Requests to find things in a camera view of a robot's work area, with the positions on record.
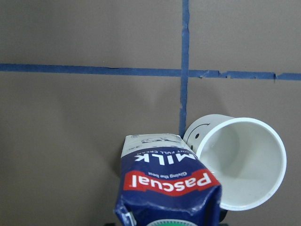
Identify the blue Pascual milk carton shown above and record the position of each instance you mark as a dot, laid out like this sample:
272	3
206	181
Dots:
163	183

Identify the white smiley face mug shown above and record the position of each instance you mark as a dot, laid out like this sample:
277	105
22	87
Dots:
246	155

